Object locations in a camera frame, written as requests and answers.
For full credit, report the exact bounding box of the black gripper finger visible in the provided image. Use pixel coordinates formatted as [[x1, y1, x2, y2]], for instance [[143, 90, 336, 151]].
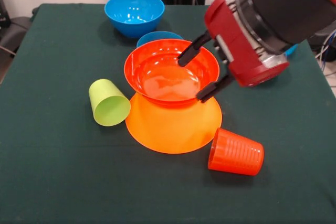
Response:
[[177, 30, 212, 68], [196, 73, 235, 103]]

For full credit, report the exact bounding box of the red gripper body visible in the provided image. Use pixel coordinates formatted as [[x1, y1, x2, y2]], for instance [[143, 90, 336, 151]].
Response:
[[204, 0, 290, 88]]

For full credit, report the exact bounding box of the shallow red-orange bowl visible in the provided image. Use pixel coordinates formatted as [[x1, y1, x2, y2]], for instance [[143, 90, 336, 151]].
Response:
[[123, 38, 221, 108]]

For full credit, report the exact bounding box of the large light orange bowl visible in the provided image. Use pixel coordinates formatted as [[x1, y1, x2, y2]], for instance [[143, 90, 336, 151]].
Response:
[[125, 92, 223, 155]]

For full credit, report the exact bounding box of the red-orange cup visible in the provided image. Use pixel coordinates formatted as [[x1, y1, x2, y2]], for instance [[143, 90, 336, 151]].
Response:
[[207, 127, 265, 176]]

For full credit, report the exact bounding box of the small light blue bowl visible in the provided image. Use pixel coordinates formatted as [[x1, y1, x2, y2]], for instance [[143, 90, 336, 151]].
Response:
[[285, 43, 299, 58], [136, 30, 184, 49]]

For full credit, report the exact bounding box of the medium blue bowl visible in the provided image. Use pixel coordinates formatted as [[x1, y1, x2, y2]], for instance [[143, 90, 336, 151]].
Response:
[[104, 0, 165, 39]]

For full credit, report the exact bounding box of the light green cup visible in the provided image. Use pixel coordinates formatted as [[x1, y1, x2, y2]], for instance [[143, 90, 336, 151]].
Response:
[[88, 78, 132, 127]]

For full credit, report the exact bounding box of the dark green tablecloth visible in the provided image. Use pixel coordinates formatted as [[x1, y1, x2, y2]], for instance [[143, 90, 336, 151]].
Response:
[[0, 3, 336, 224]]

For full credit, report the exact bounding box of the dark grey chair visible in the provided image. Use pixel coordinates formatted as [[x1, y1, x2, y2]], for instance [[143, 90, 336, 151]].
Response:
[[0, 16, 34, 51]]

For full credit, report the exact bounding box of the tangle of floor cables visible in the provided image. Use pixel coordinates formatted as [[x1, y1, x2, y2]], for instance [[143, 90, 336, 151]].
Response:
[[314, 30, 336, 63]]

